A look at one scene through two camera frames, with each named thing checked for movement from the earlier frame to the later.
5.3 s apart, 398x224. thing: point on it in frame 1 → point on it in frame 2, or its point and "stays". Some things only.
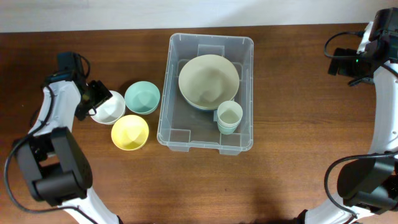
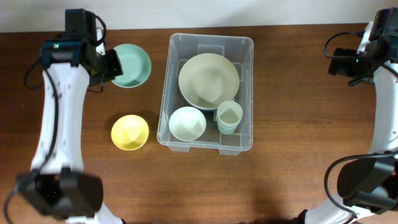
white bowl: x=111 y=111 → x=187 y=123
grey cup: x=229 y=114 stays
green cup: x=228 y=130 stays
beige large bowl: x=206 y=81 stays
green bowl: x=142 y=98 → x=136 y=65
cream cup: x=228 y=126 stays
